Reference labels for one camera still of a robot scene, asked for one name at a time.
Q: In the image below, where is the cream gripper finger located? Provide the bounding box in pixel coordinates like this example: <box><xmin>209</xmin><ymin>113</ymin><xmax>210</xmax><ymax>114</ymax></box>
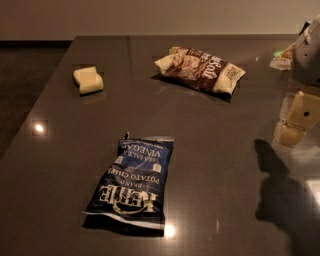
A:
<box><xmin>274</xmin><ymin>122</ymin><xmax>306</xmax><ymax>147</ymax></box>

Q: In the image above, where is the yellow sponge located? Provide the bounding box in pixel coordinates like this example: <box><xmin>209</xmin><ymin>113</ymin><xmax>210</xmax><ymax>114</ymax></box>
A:
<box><xmin>73</xmin><ymin>66</ymin><xmax>104</xmax><ymax>95</ymax></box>

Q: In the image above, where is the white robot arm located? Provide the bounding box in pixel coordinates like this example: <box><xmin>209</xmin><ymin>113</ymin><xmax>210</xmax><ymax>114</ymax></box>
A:
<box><xmin>270</xmin><ymin>15</ymin><xmax>320</xmax><ymax>146</ymax></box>

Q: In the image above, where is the brown chip bag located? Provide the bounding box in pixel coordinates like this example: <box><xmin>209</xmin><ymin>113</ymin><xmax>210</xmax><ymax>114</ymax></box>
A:
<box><xmin>154</xmin><ymin>46</ymin><xmax>245</xmax><ymax>94</ymax></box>

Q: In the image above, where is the blue Kettle chip bag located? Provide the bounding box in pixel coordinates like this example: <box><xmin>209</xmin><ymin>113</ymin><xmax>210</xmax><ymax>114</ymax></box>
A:
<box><xmin>85</xmin><ymin>135</ymin><xmax>175</xmax><ymax>230</ymax></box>

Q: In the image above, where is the small snack packet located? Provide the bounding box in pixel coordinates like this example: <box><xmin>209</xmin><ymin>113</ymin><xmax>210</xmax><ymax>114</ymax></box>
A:
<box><xmin>269</xmin><ymin>43</ymin><xmax>295</xmax><ymax>71</ymax></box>

